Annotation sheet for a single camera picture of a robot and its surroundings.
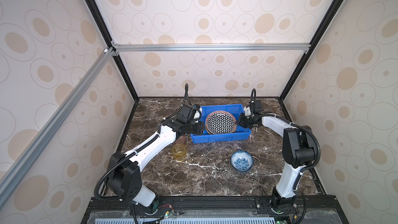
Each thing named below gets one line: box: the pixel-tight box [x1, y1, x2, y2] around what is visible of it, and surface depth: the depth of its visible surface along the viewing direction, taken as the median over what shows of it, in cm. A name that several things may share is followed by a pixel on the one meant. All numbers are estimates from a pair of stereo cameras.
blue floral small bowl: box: [230, 150, 254, 173], surface depth 85 cm
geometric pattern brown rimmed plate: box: [204, 110, 237, 135], surface depth 104 cm
